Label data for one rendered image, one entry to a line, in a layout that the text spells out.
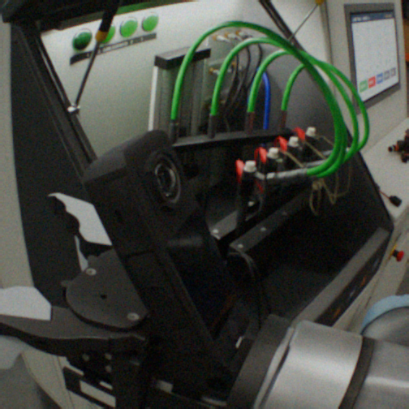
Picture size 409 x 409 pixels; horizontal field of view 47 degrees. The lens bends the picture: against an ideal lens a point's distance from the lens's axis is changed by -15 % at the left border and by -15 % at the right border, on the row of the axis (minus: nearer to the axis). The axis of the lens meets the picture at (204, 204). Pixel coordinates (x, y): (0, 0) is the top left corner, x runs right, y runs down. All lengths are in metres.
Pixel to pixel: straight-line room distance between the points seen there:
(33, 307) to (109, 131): 0.87
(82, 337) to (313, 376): 0.11
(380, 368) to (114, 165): 0.16
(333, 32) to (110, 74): 0.57
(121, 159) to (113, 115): 0.89
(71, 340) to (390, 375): 0.16
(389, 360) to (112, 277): 0.16
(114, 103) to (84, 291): 0.84
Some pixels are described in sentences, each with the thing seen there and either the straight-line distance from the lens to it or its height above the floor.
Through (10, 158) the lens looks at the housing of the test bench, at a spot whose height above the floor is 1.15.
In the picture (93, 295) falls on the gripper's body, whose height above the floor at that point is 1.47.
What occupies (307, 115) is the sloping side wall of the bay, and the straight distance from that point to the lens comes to 1.29.
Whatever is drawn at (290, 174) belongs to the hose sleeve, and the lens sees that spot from 0.96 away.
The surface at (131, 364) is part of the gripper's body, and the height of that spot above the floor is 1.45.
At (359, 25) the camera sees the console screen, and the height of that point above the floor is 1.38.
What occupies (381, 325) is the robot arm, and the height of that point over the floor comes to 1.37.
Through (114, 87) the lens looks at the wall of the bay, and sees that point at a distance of 1.07.
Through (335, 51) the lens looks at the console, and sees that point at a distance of 1.30.
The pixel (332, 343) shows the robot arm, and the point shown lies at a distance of 0.26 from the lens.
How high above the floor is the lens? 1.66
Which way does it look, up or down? 36 degrees down
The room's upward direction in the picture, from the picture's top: 6 degrees clockwise
